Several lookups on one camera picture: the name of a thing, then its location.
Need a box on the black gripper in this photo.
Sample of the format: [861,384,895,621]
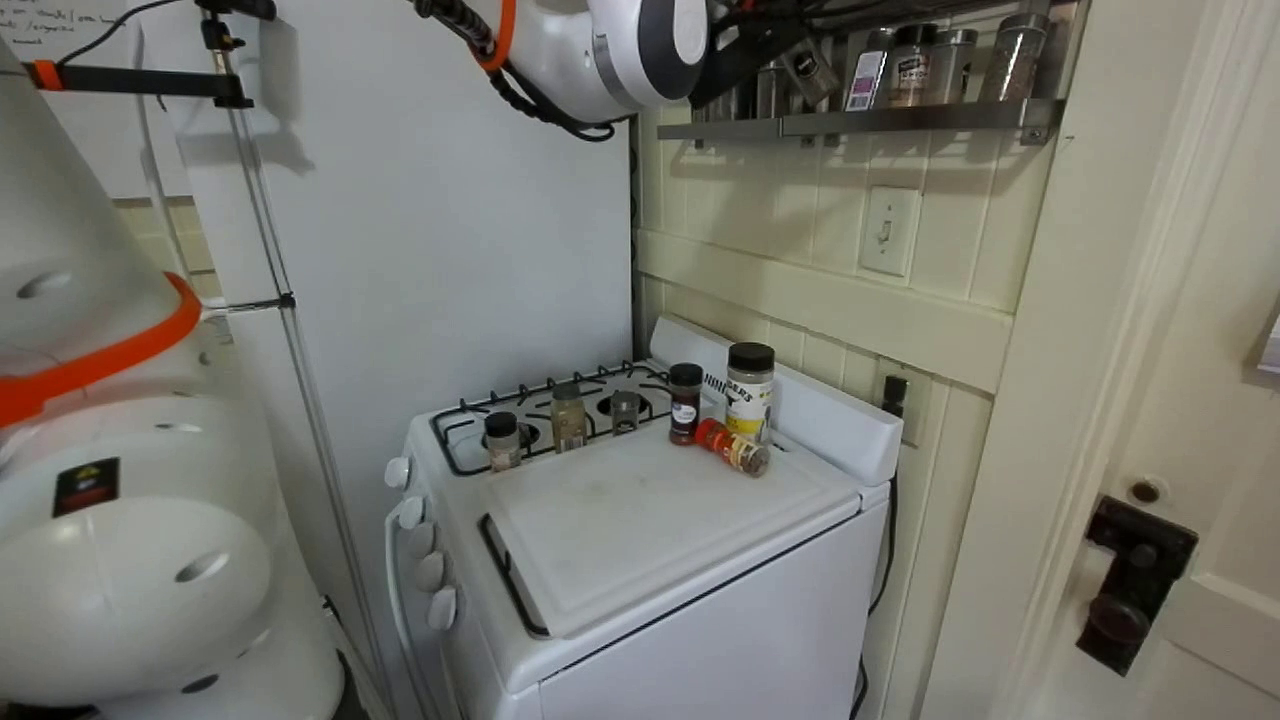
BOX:
[687,0,841,111]

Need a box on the long steel spice shelf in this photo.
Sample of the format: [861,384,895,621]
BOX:
[652,91,833,148]

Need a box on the spice bottle pink barcode label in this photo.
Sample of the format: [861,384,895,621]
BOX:
[841,32,891,122]

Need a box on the onion powder bottle black cap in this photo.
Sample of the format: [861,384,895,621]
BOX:
[887,22,946,116]

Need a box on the short steel spice shelf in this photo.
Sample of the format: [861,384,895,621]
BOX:
[823,0,1090,148]

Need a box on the tall spice bottle yellow label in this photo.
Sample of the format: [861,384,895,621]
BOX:
[726,339,780,460]

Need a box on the short dark spice bottle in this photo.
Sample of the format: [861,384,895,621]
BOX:
[666,360,709,451]

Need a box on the small glass spice jar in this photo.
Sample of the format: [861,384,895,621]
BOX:
[605,384,647,439]
[550,384,599,451]

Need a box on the red spice bottle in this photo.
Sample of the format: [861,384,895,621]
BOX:
[691,411,777,481]

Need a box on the small spice jar black cap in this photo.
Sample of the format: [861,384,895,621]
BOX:
[479,409,523,478]

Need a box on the white refrigerator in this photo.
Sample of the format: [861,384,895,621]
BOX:
[171,0,639,720]

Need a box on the black burner grate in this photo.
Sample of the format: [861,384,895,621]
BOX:
[427,351,679,484]

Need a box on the silver stand pole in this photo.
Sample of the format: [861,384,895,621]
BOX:
[196,0,394,695]

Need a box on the white gas stove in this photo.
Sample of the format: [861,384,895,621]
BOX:
[377,311,911,720]

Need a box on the black clamp bar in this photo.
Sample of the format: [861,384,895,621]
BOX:
[20,58,262,116]

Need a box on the black door latch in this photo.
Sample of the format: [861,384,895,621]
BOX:
[1073,478,1203,682]

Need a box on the cream panelled door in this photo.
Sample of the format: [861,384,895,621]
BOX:
[1051,0,1280,720]

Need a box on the black corrugated cable conduit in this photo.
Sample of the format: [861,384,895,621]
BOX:
[414,0,619,148]

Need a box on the white wall outlet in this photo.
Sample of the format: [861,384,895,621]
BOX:
[856,186,923,279]

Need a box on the black power cord with plug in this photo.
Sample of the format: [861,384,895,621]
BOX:
[847,374,916,720]

